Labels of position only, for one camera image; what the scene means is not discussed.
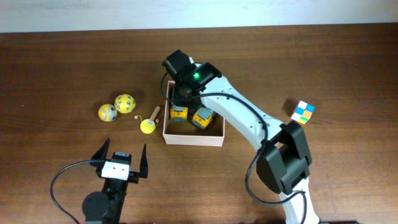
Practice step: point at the yellow grey mixer truck toy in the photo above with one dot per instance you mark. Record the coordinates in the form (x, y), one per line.
(203, 117)

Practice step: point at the colourful puzzle cube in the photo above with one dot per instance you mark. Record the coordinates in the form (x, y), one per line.
(302, 112)

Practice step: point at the yellow wooden rattle drum toy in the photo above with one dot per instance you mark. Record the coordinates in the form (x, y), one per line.
(148, 126)

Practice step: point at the yellow ball with blue letters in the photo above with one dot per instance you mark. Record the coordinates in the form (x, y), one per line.
(125, 103)

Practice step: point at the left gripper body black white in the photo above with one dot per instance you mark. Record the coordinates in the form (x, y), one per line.
(132, 177)

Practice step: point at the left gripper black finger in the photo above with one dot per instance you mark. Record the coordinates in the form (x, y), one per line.
(99, 157)
(143, 166)

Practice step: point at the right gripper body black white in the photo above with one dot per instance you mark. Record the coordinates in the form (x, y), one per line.
(179, 93)

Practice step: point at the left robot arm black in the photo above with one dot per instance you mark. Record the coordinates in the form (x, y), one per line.
(105, 206)

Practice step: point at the yellow grey dump truck toy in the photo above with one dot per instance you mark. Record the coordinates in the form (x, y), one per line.
(178, 113)

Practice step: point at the yellow and grey ball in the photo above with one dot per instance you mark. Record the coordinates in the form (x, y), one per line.
(107, 112)

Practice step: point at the white cardboard box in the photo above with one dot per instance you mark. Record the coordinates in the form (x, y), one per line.
(186, 133)

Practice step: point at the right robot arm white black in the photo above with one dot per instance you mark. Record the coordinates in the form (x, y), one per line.
(282, 157)

